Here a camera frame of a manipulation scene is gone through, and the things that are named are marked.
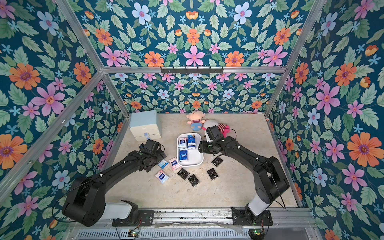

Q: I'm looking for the blue cartoon tissue pack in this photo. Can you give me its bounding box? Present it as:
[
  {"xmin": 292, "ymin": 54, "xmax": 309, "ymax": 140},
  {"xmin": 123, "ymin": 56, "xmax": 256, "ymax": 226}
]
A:
[{"xmin": 187, "ymin": 135, "xmax": 196, "ymax": 150}]

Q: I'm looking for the white plastic storage box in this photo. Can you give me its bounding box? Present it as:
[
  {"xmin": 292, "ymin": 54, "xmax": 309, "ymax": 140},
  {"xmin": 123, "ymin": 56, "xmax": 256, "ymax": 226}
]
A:
[{"xmin": 177, "ymin": 133, "xmax": 204, "ymax": 168}]

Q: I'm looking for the pink floral Tempo tissue pack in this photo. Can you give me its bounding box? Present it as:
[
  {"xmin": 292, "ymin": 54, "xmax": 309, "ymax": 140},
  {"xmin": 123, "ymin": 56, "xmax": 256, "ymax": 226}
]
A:
[{"xmin": 178, "ymin": 137, "xmax": 188, "ymax": 150}]

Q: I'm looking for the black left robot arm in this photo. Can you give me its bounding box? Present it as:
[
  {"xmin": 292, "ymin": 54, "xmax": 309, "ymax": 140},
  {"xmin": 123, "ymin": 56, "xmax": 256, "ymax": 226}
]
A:
[{"xmin": 62, "ymin": 140, "xmax": 166, "ymax": 227}]

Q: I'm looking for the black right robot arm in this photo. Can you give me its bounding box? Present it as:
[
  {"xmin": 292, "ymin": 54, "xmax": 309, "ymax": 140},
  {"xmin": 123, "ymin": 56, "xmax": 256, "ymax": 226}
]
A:
[{"xmin": 198, "ymin": 126, "xmax": 290, "ymax": 217}]

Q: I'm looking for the white pink plush toy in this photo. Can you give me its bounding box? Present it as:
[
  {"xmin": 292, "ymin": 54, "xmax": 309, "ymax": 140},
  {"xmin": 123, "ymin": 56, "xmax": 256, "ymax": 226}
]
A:
[{"xmin": 202, "ymin": 120, "xmax": 231, "ymax": 138}]

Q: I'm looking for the light blue Cinnamoroll tissue pack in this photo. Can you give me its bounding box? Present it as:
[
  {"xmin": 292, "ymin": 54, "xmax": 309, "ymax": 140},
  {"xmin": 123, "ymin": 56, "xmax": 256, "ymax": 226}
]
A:
[{"xmin": 158, "ymin": 160, "xmax": 169, "ymax": 170}]

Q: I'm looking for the black Face tissue pack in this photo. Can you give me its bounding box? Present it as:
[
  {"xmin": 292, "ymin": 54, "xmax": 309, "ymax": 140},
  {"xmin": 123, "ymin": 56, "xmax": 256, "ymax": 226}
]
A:
[
  {"xmin": 211, "ymin": 157, "xmax": 223, "ymax": 167},
  {"xmin": 207, "ymin": 168, "xmax": 219, "ymax": 181},
  {"xmin": 177, "ymin": 168, "xmax": 190, "ymax": 180},
  {"xmin": 188, "ymin": 174, "xmax": 200, "ymax": 188}
]

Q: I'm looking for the small blue-top drawer cabinet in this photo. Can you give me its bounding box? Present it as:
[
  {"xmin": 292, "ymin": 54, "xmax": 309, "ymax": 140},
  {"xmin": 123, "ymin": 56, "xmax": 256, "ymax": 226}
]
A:
[{"xmin": 129, "ymin": 110, "xmax": 162, "ymax": 142}]

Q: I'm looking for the pink white Tempo pack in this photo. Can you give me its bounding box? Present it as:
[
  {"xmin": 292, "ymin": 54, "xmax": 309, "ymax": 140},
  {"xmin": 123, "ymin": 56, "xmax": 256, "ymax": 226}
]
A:
[{"xmin": 155, "ymin": 170, "xmax": 170, "ymax": 184}]

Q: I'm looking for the baby doll plush toy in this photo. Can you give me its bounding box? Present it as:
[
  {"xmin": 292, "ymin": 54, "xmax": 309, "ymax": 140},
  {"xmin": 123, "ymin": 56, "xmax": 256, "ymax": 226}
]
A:
[{"xmin": 186, "ymin": 109, "xmax": 205, "ymax": 132}]

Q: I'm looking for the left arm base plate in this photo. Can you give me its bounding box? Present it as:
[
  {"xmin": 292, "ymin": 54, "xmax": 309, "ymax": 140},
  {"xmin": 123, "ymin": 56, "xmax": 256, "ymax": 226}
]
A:
[{"xmin": 112, "ymin": 210, "xmax": 155, "ymax": 227}]

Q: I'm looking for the black wall hook rail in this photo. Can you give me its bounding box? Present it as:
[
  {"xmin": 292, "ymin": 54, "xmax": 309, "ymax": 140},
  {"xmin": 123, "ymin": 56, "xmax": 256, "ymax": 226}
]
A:
[{"xmin": 160, "ymin": 67, "xmax": 224, "ymax": 75}]

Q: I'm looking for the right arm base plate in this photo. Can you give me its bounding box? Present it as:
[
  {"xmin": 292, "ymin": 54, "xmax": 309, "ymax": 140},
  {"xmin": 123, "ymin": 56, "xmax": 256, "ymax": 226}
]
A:
[{"xmin": 231, "ymin": 207, "xmax": 273, "ymax": 226}]

